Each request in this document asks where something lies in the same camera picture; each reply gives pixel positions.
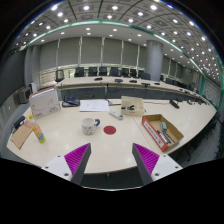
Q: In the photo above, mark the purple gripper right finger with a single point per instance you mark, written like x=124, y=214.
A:
x=145, y=160

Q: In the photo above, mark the green eraser in tray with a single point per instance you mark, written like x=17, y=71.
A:
x=163, y=126

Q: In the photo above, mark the white cardboard box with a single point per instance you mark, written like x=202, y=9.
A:
x=44, y=103

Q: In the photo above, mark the grey round pillar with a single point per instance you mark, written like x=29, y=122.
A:
x=154, y=59

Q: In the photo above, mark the black office chair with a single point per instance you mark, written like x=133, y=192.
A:
x=59, y=75

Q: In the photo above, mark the red round coaster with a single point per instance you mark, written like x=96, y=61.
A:
x=109, y=130

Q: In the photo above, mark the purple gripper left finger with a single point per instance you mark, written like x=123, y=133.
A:
x=77, y=161

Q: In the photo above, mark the open brown cardboard tray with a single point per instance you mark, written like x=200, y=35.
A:
x=152, y=123

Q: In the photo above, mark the white remote control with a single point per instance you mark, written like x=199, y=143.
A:
x=116, y=115

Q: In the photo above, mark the black device on table edge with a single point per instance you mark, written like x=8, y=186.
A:
x=19, y=122

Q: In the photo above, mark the white paper sheet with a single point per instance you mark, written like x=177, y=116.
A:
x=94, y=106

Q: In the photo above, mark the brown cardboard piece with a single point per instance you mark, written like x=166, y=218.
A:
x=20, y=136

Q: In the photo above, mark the white mug blue handle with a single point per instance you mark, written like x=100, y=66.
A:
x=89, y=125

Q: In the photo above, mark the dark tool in tray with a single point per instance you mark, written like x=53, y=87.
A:
x=166, y=137

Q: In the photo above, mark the long back conference desk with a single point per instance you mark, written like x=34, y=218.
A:
x=115, y=88

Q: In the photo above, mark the beige box with black item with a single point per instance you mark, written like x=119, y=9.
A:
x=133, y=106

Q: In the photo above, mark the yellow drink bottle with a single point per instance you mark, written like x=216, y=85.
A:
x=36, y=129

